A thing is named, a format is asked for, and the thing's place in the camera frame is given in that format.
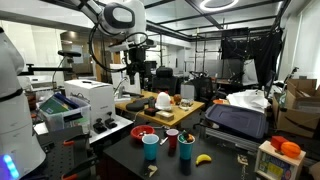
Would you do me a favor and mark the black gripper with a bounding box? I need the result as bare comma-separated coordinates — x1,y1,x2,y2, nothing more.
127,48,145,85

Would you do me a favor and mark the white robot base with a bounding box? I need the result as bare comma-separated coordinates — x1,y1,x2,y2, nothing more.
0,28,46,180

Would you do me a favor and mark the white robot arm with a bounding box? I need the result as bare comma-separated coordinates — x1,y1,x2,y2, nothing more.
70,0,152,84

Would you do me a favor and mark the empty blue plastic cup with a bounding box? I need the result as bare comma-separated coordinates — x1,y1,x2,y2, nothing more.
142,134,159,161

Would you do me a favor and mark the red plastic cup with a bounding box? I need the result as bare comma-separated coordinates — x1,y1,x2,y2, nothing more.
166,129,179,149

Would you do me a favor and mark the blue cup with toys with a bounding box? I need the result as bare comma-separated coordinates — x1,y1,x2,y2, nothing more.
177,131,195,160

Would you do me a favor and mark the black office chair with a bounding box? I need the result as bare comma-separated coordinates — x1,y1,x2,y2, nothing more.
152,67,178,96

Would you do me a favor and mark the white cardboard box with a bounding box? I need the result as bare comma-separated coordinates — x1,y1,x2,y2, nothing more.
64,79,116,126

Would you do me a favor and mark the black red small box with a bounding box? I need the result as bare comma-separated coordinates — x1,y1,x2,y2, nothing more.
144,108,159,117

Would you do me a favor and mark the white plush chicken toy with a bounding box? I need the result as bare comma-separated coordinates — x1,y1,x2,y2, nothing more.
155,92,172,111

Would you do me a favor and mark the wooden desk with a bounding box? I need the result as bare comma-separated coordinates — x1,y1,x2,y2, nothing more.
115,101,205,128

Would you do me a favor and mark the brown toy football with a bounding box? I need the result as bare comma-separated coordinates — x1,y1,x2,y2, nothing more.
173,94,182,104

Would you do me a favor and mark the tan small box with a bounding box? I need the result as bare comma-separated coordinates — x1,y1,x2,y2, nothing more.
156,111,174,121

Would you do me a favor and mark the red plastic bowl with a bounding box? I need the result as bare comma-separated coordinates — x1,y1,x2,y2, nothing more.
130,125,155,140

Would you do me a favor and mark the clear plastic storage bin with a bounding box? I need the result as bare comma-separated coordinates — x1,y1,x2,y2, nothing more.
39,93,91,133

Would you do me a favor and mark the white paper scrap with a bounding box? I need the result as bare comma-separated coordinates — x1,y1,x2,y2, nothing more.
148,165,158,177

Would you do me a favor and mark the yellow toy banana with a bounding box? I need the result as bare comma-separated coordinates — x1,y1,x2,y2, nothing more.
196,154,212,165

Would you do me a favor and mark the black curtain backdrop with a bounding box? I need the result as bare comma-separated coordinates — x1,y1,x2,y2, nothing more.
221,30,283,86

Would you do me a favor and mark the dark blue bin lid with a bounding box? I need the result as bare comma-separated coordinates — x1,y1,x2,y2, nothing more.
205,104,268,139

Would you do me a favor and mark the red toy block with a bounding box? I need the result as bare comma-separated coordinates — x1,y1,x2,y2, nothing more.
271,136,287,150

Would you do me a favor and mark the small white wooden shelf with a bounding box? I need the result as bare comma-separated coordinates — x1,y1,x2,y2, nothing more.
255,141,306,180

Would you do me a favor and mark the brown cardboard box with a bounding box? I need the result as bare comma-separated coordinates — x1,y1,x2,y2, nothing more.
272,79,320,139

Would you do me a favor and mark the orange toy ball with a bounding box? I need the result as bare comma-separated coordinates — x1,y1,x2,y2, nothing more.
281,142,301,158

